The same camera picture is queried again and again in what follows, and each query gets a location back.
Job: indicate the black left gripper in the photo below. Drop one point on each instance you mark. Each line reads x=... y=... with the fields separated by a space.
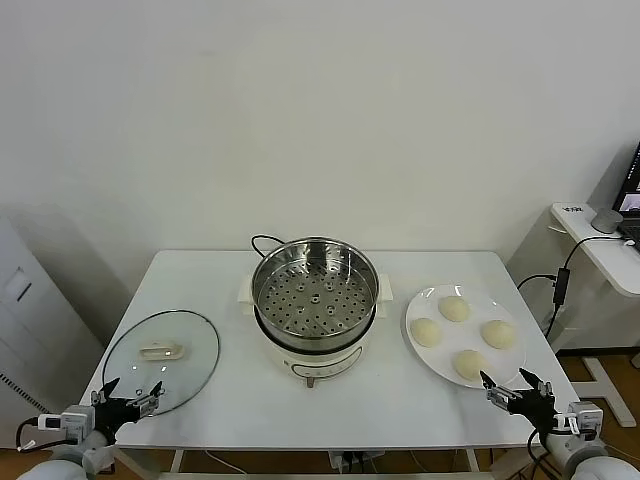
x=115 y=415

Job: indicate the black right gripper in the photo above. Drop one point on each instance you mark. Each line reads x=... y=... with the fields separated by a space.
x=537 y=412

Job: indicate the white steamed baozi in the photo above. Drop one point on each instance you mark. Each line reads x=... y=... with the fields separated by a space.
x=454 y=308
x=468 y=365
x=426 y=332
x=498 y=334

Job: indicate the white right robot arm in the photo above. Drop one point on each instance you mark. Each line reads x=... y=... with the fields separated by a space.
x=590 y=460

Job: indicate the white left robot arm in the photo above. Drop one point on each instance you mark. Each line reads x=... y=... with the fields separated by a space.
x=60 y=467

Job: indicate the stainless steel steamer basket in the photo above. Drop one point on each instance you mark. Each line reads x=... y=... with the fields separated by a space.
x=310 y=300

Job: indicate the white round plate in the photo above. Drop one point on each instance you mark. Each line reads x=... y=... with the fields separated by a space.
x=440 y=360

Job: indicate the grey white cabinet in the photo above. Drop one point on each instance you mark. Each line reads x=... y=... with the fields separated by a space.
x=30 y=325

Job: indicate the white side desk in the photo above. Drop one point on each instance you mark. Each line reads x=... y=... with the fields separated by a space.
x=600 y=250

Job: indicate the white power strip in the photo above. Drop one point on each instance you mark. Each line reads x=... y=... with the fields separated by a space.
x=345 y=460

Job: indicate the cream electric cooker base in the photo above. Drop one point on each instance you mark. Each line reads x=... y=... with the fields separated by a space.
x=325 y=365

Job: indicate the black laptop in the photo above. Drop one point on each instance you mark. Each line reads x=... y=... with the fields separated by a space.
x=631 y=200

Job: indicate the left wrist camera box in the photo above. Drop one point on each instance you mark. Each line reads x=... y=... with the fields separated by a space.
x=75 y=425

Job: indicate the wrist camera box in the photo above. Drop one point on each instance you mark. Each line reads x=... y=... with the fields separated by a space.
x=75 y=425
x=585 y=419

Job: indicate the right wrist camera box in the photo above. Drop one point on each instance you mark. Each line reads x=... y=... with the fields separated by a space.
x=585 y=419

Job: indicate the white table leg frame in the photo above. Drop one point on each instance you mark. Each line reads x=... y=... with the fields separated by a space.
x=470 y=459

